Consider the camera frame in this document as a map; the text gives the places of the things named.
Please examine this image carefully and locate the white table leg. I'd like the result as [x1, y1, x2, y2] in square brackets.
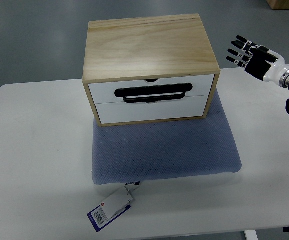
[244, 230, 259, 240]

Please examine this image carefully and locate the light wood drawer cabinet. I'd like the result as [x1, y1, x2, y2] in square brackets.
[82, 14, 221, 127]

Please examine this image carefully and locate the white and blue paper tag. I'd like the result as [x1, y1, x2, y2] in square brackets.
[87, 181, 141, 233]

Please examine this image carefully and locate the blue grey mesh cushion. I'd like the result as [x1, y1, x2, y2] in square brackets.
[92, 93, 242, 185]

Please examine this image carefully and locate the brown cardboard box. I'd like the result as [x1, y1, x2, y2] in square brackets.
[266, 0, 289, 10]

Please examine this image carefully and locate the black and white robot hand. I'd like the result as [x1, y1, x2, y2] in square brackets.
[226, 35, 289, 85]

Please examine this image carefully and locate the white drawer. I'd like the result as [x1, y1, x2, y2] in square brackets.
[96, 95, 208, 124]
[88, 74, 214, 104]

